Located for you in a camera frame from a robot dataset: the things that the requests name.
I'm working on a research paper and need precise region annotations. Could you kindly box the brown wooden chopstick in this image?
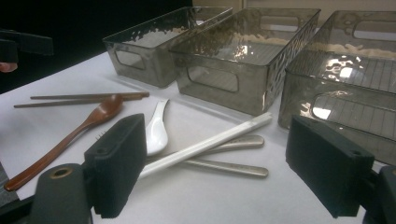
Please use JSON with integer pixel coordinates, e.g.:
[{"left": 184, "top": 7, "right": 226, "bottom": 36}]
[
  {"left": 30, "top": 91, "right": 150, "bottom": 101},
  {"left": 13, "top": 94, "right": 144, "bottom": 109}
]

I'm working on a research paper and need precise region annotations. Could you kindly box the metal table knife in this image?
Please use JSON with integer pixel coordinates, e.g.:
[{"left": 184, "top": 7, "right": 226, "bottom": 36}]
[{"left": 186, "top": 134, "right": 265, "bottom": 158}]

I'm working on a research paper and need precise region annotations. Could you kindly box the brown wooden spoon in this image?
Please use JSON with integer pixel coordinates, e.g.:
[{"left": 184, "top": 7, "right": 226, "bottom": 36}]
[{"left": 4, "top": 93, "right": 124, "bottom": 192}]

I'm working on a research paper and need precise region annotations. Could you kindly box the smoky clear plastic bin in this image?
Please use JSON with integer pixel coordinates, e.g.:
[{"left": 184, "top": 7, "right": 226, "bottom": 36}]
[
  {"left": 169, "top": 7, "right": 321, "bottom": 117},
  {"left": 102, "top": 6, "right": 233, "bottom": 89},
  {"left": 277, "top": 9, "right": 396, "bottom": 166}
]

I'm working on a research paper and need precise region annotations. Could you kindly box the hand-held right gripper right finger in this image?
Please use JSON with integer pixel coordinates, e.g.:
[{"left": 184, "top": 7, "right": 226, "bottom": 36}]
[{"left": 285, "top": 115, "right": 376, "bottom": 219}]

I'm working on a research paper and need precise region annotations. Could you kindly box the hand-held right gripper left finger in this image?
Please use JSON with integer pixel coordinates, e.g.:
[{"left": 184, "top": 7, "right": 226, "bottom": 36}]
[{"left": 83, "top": 113, "right": 149, "bottom": 219}]

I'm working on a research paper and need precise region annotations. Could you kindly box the metal fork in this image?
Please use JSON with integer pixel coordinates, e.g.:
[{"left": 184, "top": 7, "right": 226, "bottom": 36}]
[{"left": 95, "top": 131, "right": 270, "bottom": 179}]

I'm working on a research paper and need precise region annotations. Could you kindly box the white ceramic spoon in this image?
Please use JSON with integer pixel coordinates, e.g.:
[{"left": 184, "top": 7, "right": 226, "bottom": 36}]
[{"left": 145, "top": 98, "right": 171, "bottom": 157}]

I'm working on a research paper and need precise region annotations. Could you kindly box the beige wooden desk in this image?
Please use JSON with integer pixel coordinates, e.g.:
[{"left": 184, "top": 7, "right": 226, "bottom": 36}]
[{"left": 191, "top": 0, "right": 396, "bottom": 17}]

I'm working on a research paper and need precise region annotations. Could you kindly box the white table cover sheet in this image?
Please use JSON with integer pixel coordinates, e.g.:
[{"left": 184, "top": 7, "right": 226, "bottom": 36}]
[{"left": 0, "top": 50, "right": 396, "bottom": 224}]

